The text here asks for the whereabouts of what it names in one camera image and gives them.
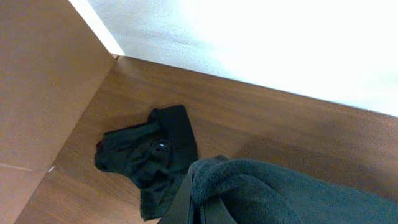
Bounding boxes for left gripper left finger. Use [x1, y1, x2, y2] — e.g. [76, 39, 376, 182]
[158, 173, 194, 224]

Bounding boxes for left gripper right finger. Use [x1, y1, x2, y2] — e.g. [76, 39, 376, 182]
[201, 197, 237, 224]

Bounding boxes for dark green t-shirt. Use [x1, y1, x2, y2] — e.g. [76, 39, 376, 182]
[189, 158, 397, 223]

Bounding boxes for black t-shirt white letters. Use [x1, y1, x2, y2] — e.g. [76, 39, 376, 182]
[94, 105, 198, 221]

